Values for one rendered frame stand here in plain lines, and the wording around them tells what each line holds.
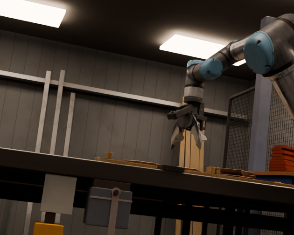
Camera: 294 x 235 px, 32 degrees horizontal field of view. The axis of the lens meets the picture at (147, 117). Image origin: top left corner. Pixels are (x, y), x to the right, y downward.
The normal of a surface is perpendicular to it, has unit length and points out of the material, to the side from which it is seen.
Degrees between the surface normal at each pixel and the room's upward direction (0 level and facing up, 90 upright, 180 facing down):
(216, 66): 90
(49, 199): 90
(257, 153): 90
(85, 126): 90
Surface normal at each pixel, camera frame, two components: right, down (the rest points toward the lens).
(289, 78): 0.00, 0.21
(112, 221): 0.24, -0.14
